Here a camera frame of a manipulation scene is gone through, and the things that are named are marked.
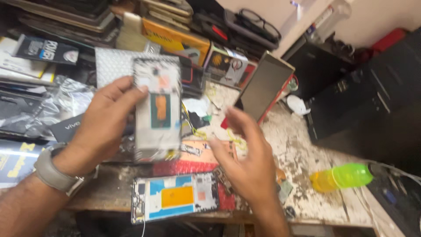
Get person's left hand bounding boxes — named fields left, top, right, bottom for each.
left=54, top=76, right=149, bottom=176

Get person's right hand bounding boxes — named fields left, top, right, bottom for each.
left=209, top=106, right=279, bottom=208

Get silver phone frame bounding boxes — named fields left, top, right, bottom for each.
left=132, top=55, right=183, bottom=162

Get red work mat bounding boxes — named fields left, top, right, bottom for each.
left=152, top=141, right=238, bottom=211

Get black and orange product box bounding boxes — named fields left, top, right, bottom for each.
left=203, top=42, right=258, bottom=89

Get white round adapter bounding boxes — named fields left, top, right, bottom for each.
left=287, top=95, right=311, bottom=116

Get black eyeglasses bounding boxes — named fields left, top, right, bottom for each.
left=237, top=8, right=282, bottom=41

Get green and yellow plastic bottle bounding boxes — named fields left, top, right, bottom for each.
left=309, top=163, right=373, bottom=193

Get bubble wrap sheet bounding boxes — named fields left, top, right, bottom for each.
left=95, top=47, right=158, bottom=89

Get black cabinet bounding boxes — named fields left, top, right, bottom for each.
left=282, top=28, right=421, bottom=175

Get clear plastic bottle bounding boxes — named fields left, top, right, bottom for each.
left=306, top=0, right=352, bottom=45

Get black phone box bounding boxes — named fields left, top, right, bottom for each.
left=49, top=113, right=85, bottom=143

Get black tool tray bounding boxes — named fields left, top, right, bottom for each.
left=367, top=163, right=421, bottom=237

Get grey wristwatch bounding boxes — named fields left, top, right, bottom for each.
left=34, top=142, right=99, bottom=197

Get clear plastic bag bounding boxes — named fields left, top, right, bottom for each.
left=0, top=75, right=96, bottom=139

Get stack of dark tablets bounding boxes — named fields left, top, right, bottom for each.
left=0, top=0, right=120, bottom=47

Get black packet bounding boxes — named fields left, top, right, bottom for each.
left=15, top=34, right=80, bottom=65

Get blue and yellow packet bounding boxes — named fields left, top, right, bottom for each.
left=0, top=139, right=57, bottom=189

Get phone frame with orange battery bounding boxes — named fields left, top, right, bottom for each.
left=131, top=172, right=220, bottom=225

